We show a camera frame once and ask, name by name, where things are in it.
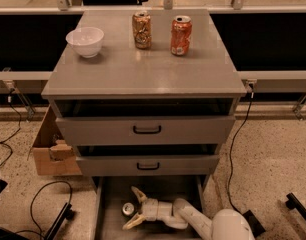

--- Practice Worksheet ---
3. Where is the black cable right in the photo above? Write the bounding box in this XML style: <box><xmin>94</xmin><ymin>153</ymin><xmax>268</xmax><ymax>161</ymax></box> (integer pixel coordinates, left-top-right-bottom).
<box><xmin>226</xmin><ymin>83</ymin><xmax>255</xmax><ymax>215</ymax></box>

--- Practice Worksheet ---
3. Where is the gold brown soda can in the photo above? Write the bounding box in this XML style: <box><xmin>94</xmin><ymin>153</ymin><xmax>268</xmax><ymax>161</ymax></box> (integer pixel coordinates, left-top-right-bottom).
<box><xmin>132</xmin><ymin>11</ymin><xmax>151</xmax><ymax>49</ymax></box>

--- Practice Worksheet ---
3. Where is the top grey drawer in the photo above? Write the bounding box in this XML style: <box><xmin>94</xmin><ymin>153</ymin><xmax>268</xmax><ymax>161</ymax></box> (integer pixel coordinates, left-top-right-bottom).
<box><xmin>56</xmin><ymin>116</ymin><xmax>235</xmax><ymax>146</ymax></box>

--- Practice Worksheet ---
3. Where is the black stand leg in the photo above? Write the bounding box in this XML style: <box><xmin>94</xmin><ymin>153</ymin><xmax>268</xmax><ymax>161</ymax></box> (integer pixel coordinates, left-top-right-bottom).
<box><xmin>285</xmin><ymin>193</ymin><xmax>306</xmax><ymax>221</ymax></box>
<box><xmin>44</xmin><ymin>203</ymin><xmax>74</xmax><ymax>240</ymax></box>

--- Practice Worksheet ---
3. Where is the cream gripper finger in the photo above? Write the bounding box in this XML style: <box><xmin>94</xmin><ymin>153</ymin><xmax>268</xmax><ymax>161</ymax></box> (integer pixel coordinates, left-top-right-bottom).
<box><xmin>131</xmin><ymin>186</ymin><xmax>147</xmax><ymax>203</ymax></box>
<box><xmin>122</xmin><ymin>213</ymin><xmax>146</xmax><ymax>230</ymax></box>

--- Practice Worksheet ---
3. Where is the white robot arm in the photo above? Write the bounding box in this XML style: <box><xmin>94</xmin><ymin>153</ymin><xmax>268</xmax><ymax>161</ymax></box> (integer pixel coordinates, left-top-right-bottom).
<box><xmin>122</xmin><ymin>186</ymin><xmax>255</xmax><ymax>240</ymax></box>

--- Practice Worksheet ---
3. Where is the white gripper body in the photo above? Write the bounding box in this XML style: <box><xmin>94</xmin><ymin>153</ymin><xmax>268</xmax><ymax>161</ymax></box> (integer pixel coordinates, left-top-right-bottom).
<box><xmin>140</xmin><ymin>198</ymin><xmax>159</xmax><ymax>221</ymax></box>

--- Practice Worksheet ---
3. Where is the black cable left floor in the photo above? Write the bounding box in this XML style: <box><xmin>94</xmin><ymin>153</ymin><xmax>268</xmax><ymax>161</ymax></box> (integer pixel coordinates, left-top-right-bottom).
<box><xmin>14</xmin><ymin>180</ymin><xmax>74</xmax><ymax>238</ymax></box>

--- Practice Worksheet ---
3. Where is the green soda can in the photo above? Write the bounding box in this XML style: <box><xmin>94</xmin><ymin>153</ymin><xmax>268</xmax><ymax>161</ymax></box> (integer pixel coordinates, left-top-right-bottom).
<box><xmin>122</xmin><ymin>202</ymin><xmax>135</xmax><ymax>217</ymax></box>

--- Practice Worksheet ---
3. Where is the middle grey drawer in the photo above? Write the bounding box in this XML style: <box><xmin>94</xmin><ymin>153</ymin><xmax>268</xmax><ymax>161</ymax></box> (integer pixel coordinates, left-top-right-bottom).
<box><xmin>76</xmin><ymin>155</ymin><xmax>219</xmax><ymax>176</ymax></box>

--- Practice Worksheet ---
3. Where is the grey drawer cabinet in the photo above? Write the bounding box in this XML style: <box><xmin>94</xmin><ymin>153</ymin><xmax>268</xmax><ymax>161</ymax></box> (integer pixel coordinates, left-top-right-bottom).
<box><xmin>41</xmin><ymin>9</ymin><xmax>247</xmax><ymax>192</ymax></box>

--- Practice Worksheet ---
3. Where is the black cable left wall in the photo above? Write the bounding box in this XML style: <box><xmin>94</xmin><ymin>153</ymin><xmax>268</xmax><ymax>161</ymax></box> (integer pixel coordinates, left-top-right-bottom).
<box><xmin>0</xmin><ymin>88</ymin><xmax>23</xmax><ymax>168</ymax></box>

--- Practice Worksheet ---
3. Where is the white bowl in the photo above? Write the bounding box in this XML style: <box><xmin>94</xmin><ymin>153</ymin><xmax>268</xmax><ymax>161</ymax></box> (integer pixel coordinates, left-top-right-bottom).
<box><xmin>66</xmin><ymin>27</ymin><xmax>104</xmax><ymax>58</ymax></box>

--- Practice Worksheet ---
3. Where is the grey drawer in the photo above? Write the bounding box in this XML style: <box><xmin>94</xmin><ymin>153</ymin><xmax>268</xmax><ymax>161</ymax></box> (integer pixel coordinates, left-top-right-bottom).
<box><xmin>76</xmin><ymin>155</ymin><xmax>219</xmax><ymax>176</ymax></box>
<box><xmin>91</xmin><ymin>176</ymin><xmax>205</xmax><ymax>240</ymax></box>
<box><xmin>56</xmin><ymin>116</ymin><xmax>235</xmax><ymax>146</ymax></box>

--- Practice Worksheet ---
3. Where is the bottom grey drawer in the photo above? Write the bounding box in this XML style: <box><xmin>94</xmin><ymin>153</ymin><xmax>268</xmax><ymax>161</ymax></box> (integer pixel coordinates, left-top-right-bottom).
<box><xmin>91</xmin><ymin>176</ymin><xmax>205</xmax><ymax>240</ymax></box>

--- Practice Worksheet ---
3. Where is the black stand leg right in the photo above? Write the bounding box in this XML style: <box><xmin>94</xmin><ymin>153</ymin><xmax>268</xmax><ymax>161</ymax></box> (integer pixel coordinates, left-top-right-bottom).
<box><xmin>285</xmin><ymin>193</ymin><xmax>306</xmax><ymax>221</ymax></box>

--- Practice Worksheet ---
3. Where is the cardboard box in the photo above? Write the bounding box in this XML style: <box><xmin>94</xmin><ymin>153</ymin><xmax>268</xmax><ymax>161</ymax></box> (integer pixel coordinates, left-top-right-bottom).
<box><xmin>32</xmin><ymin>107</ymin><xmax>81</xmax><ymax>176</ymax></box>

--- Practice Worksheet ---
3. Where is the orange soda can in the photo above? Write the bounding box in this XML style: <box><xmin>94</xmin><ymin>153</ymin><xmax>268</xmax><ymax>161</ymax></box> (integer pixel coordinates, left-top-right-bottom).
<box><xmin>170</xmin><ymin>15</ymin><xmax>192</xmax><ymax>56</ymax></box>

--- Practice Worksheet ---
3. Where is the black power adapter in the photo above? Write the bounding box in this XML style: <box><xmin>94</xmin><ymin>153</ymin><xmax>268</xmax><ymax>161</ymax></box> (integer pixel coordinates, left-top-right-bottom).
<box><xmin>243</xmin><ymin>210</ymin><xmax>266</xmax><ymax>238</ymax></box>

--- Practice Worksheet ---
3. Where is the black stand leg left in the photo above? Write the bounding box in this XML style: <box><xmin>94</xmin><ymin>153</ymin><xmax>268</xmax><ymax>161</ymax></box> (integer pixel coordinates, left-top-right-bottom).
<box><xmin>44</xmin><ymin>203</ymin><xmax>74</xmax><ymax>240</ymax></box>

